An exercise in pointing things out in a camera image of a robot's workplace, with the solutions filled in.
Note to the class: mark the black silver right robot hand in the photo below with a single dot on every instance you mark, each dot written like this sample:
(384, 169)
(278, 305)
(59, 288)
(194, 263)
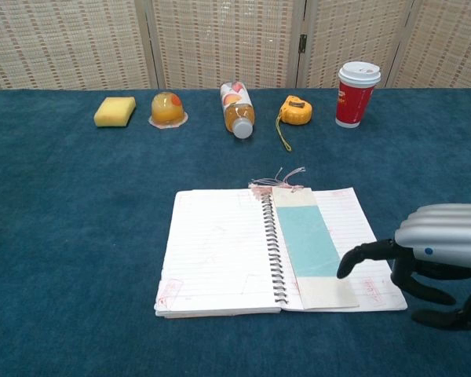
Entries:
(443, 231)

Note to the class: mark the blue white tasselled bookmark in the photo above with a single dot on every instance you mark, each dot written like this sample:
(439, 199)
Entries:
(310, 243)

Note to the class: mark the open spiral notebook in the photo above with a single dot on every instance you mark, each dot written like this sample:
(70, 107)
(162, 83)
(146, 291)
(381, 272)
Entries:
(216, 251)

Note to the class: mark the red paper cup white lid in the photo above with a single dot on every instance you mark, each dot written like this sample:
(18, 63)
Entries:
(355, 102)

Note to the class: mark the woven folding screen panel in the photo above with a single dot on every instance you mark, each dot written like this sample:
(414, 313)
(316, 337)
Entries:
(447, 43)
(227, 39)
(63, 43)
(353, 31)

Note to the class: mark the yellow tape measure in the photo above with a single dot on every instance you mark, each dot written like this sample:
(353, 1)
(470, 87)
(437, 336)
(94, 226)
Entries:
(296, 110)

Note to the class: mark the black screen hinge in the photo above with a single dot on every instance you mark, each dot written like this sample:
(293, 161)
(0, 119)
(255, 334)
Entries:
(302, 42)

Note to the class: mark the peach drink plastic bottle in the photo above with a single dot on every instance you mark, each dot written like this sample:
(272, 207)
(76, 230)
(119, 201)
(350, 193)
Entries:
(237, 112)

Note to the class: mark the wrapped yellow pastry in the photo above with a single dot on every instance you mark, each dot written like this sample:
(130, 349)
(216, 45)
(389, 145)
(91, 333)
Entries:
(166, 112)

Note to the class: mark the yellow sponge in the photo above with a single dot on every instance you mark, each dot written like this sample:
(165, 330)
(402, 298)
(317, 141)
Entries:
(114, 112)

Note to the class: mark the blue table cloth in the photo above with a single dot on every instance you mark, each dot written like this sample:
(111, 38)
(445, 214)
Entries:
(63, 235)

